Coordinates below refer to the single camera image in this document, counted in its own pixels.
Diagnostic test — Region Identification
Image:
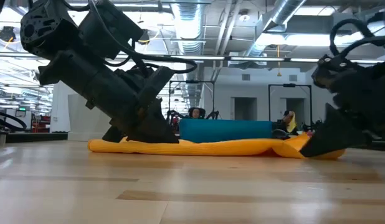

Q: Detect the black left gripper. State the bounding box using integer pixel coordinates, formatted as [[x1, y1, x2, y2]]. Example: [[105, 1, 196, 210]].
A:
[[86, 71, 180, 144]]

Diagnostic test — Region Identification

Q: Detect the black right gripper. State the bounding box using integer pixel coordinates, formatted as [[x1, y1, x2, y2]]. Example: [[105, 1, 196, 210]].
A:
[[300, 54, 385, 158]]

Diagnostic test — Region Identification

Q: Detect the orange microfiber towel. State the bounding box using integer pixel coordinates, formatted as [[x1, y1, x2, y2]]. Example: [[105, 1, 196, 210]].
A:
[[87, 132, 346, 160]]

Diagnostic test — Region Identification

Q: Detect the person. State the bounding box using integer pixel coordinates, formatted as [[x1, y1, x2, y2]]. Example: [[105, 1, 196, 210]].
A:
[[281, 110, 299, 136], [188, 107, 206, 119]]

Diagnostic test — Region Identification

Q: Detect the black round chair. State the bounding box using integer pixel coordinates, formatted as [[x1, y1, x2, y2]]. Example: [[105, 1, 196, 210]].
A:
[[272, 129, 290, 140]]

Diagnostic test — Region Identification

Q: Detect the yellow hanging pendant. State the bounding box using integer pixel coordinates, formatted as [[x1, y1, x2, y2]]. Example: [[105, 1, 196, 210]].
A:
[[275, 45, 282, 77]]

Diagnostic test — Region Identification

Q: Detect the blue plastic bin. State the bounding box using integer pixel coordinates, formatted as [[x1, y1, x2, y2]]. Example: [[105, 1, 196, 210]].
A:
[[179, 118, 273, 144]]

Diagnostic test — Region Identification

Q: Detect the red tool cart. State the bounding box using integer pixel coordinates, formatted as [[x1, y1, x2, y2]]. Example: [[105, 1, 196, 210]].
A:
[[30, 114, 52, 133]]

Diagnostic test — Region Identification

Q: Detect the black ceiling fixture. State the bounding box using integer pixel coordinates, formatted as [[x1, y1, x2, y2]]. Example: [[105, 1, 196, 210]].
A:
[[139, 28, 151, 45], [0, 26, 16, 43]]

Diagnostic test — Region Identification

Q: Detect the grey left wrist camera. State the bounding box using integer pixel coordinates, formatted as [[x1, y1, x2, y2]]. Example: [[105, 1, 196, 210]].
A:
[[138, 65, 176, 110]]

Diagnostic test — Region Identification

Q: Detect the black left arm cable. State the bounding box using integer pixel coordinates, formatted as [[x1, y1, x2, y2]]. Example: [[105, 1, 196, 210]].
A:
[[61, 0, 198, 75]]

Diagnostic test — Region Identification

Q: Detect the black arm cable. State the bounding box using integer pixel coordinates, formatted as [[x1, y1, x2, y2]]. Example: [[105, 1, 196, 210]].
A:
[[328, 17, 385, 58], [61, 0, 198, 75]]

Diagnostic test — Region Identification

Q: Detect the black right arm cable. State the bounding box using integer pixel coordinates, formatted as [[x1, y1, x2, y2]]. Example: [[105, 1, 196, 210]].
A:
[[328, 17, 385, 58]]

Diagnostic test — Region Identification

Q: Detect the black corrugated hose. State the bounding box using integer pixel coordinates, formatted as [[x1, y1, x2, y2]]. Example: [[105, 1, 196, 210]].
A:
[[0, 108, 27, 132]]

